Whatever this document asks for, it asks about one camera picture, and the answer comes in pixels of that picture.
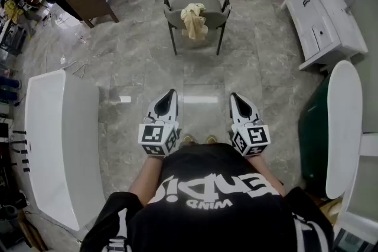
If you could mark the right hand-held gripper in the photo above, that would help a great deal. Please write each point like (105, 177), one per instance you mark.
(254, 136)

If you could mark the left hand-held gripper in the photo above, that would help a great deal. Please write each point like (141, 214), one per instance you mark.
(153, 136)

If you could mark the pale yellow clothes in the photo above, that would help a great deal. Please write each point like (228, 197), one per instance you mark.
(193, 22)

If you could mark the grey chair with black legs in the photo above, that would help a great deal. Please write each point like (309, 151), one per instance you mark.
(214, 13)

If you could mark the person's right forearm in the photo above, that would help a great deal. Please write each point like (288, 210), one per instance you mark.
(265, 174)

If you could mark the person's left forearm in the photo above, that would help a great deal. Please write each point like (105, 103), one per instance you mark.
(146, 177)

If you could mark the person's left shoe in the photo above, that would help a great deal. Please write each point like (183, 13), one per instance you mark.
(188, 139)

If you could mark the person's shoe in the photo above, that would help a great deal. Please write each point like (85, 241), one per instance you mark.
(211, 139)
(188, 139)

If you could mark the person's right shoe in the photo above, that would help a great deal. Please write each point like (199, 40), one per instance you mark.
(211, 139)

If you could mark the person's black printed t-shirt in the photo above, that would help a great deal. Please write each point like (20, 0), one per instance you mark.
(212, 215)

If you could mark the white table left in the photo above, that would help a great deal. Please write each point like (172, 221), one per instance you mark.
(56, 138)

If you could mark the white vanity cabinet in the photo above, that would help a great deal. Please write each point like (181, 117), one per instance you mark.
(322, 20)

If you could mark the black metal rack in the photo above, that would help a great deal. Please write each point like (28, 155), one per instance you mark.
(13, 37)

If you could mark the yellow checked cloth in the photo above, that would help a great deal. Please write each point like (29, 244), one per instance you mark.
(12, 10)

